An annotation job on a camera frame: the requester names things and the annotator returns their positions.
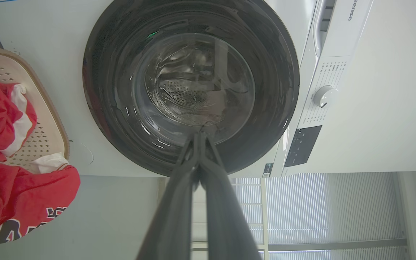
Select white round control knob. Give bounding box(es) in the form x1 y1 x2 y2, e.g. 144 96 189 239
313 85 338 108

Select white washing machine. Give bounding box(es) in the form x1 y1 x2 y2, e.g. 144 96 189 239
0 0 374 178

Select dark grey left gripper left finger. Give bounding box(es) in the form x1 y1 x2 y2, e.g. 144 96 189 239
136 132 200 260

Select red jersey black numbers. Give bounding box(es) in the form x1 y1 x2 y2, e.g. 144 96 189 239
0 162 81 246

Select round white filter cover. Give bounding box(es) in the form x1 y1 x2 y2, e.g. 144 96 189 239
69 140 94 166

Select black round glass washer door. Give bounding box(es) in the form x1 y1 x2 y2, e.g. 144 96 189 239
82 0 300 177

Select white window blinds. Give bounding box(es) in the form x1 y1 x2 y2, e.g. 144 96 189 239
230 173 409 260

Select perforated steel drum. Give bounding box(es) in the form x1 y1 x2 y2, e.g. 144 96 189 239
156 45 232 118

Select white detergent drawer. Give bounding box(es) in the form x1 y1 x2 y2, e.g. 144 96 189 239
313 0 374 58

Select black washer display panel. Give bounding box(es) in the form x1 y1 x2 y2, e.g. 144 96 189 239
284 125 323 168

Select cream perforated laundry basket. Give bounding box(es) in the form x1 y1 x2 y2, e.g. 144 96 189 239
0 47 70 174

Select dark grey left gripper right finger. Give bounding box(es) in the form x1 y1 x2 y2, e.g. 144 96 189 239
199 131 263 260

